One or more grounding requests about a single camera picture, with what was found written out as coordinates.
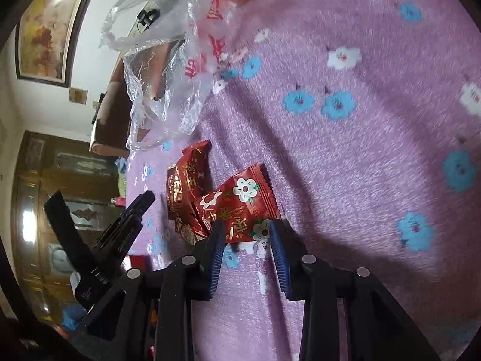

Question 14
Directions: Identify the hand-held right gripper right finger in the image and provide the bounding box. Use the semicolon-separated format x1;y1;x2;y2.
268;219;440;361

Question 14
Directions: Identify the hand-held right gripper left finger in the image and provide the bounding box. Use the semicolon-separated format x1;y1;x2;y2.
62;220;226;361

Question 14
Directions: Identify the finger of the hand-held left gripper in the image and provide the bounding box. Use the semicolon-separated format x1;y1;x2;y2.
109;191;155;230

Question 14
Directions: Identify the red flower-print snack packet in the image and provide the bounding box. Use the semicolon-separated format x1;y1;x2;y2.
192;163;282;243

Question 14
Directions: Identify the green patterned bedding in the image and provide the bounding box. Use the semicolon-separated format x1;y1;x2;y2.
115;158;130;196

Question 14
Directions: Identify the dark red snack packet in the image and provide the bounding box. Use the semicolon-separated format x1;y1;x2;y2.
166;140;211;247

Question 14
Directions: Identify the brown wooden headboard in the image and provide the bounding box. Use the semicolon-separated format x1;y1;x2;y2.
89;41;188;159

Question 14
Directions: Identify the wooden cabinet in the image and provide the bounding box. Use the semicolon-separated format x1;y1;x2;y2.
11;130;130;324

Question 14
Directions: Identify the purple floral blanket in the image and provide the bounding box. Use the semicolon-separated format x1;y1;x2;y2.
124;0;481;361

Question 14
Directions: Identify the clear plastic bag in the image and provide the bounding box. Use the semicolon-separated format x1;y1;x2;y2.
100;0;260;151

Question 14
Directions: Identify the framed wall painting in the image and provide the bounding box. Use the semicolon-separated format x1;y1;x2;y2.
15;0;108;89

